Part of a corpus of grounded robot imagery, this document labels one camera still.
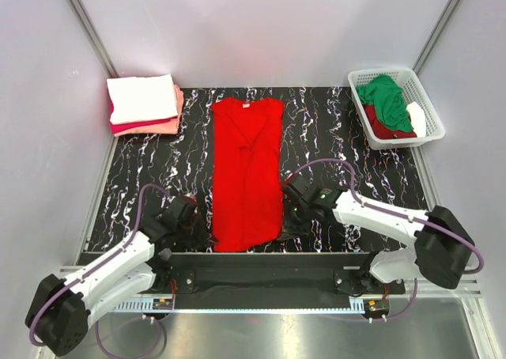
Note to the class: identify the right small circuit board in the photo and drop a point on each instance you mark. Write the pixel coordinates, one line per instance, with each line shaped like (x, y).
(378, 305)

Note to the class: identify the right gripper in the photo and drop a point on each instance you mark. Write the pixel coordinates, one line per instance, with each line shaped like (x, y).
(291, 230)

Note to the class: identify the bright red t-shirt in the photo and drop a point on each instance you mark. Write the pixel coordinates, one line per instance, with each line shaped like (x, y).
(247, 206)

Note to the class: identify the white cloth in basket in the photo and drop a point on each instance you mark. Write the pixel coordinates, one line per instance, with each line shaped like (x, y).
(417, 119)

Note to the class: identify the small circuit board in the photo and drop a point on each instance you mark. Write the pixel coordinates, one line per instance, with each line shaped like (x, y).
(163, 304)
(378, 305)

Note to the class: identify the black marble pattern mat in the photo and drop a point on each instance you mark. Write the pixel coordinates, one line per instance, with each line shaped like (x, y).
(322, 138)

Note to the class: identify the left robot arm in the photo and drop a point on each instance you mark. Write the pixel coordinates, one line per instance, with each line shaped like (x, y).
(63, 309)

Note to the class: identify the white plastic basket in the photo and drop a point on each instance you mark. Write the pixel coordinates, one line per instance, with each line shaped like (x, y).
(412, 91)

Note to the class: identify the aluminium frame rail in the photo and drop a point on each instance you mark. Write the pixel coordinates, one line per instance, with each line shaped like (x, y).
(466, 288)

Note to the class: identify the magenta folded t-shirt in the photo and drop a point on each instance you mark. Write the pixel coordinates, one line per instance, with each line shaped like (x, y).
(143, 127)

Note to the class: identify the left small circuit board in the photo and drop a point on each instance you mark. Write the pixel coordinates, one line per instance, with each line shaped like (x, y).
(163, 304)

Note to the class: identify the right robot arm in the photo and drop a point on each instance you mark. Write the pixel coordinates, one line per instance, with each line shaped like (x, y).
(435, 245)

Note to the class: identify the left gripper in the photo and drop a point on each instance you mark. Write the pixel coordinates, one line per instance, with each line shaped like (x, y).
(205, 238)

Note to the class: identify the dark red t-shirt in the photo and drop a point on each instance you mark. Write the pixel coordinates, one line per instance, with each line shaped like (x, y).
(382, 132)

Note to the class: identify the green t-shirt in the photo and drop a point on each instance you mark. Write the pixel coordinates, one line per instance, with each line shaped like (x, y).
(386, 96)

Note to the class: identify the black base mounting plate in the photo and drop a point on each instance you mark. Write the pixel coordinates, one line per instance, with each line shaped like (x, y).
(196, 272)

